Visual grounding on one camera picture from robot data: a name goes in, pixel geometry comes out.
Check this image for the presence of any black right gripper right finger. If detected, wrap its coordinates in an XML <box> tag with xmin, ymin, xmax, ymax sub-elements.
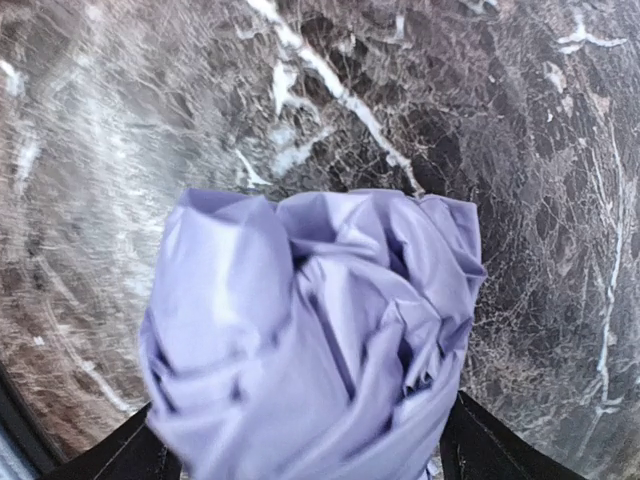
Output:
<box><xmin>440</xmin><ymin>391</ymin><xmax>573</xmax><ymax>480</ymax></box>

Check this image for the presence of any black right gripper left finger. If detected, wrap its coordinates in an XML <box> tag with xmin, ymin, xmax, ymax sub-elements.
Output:
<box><xmin>42</xmin><ymin>404</ymin><xmax>182</xmax><ymax>480</ymax></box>

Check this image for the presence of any lavender and black folding umbrella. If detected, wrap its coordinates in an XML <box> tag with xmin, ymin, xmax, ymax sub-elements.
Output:
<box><xmin>139</xmin><ymin>189</ymin><xmax>486</xmax><ymax>479</ymax></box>

